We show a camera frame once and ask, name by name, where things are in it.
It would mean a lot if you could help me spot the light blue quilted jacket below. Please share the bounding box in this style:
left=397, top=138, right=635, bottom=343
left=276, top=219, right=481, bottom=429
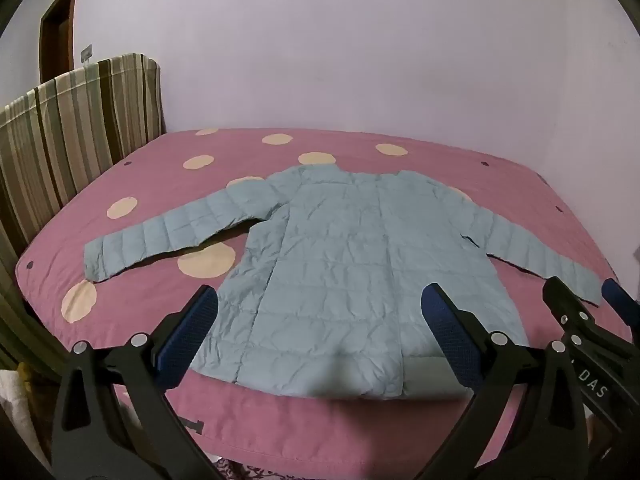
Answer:
left=83, top=164, right=602, bottom=402

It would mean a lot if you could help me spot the brown wooden door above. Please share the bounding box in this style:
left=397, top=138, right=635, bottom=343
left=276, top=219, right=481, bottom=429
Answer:
left=39, top=0, right=81, bottom=84

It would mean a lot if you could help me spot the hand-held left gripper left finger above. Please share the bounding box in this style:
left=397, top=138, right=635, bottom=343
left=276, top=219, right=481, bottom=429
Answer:
left=52, top=285, right=221, bottom=480

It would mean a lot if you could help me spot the pink polka-dot bed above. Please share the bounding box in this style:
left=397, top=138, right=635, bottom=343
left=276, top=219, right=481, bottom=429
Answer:
left=15, top=127, right=633, bottom=467

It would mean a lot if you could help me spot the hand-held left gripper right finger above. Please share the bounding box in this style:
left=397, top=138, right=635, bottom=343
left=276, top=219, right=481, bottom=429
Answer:
left=421, top=283, right=587, bottom=480

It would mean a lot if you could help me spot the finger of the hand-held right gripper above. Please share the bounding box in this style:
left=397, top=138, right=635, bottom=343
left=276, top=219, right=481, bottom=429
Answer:
left=543, top=276, right=609, bottom=352
left=601, top=278, right=640, bottom=346

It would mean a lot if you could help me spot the white and yellow cloth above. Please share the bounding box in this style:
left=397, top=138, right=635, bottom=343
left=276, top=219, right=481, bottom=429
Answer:
left=0, top=366, right=51, bottom=463

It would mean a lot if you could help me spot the floral patterned cloth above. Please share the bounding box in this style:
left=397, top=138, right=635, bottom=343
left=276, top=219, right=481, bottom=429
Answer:
left=210, top=455, right=288, bottom=480

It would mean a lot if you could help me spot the striped fabric headboard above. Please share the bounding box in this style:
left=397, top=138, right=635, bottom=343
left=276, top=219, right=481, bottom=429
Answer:
left=0, top=52, right=166, bottom=376

